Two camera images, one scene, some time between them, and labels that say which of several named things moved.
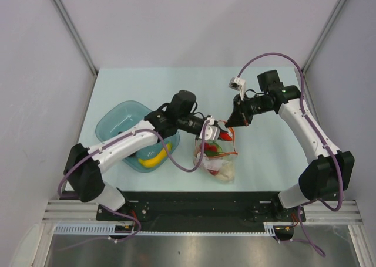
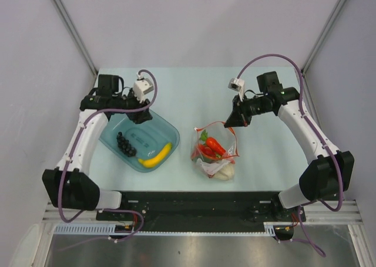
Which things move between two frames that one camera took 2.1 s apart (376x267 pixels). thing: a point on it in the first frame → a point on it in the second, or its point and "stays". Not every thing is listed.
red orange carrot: (224, 135) → (211, 142)
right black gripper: (240, 116) stays
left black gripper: (216, 124) → (139, 117)
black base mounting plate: (160, 211) stays
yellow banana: (157, 159) stays
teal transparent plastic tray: (125, 114) stays
